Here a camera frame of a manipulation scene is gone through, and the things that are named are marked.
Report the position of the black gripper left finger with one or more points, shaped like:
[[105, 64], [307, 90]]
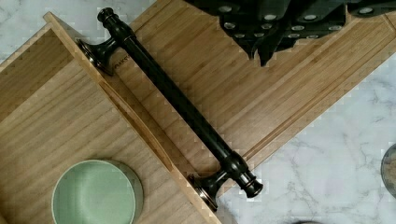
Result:
[[257, 26]]

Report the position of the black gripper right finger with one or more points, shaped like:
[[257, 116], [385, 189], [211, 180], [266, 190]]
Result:
[[313, 19]]

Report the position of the black drawer handle bar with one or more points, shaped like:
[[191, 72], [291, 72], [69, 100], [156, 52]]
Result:
[[232, 165]]

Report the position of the wooden drawer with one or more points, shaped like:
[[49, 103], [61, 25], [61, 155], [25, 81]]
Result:
[[57, 110]]

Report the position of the bamboo cutting board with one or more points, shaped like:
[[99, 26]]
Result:
[[256, 109]]

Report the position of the dark round pan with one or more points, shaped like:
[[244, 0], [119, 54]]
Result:
[[388, 170]]

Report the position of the green ceramic bowl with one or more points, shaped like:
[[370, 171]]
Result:
[[97, 192]]

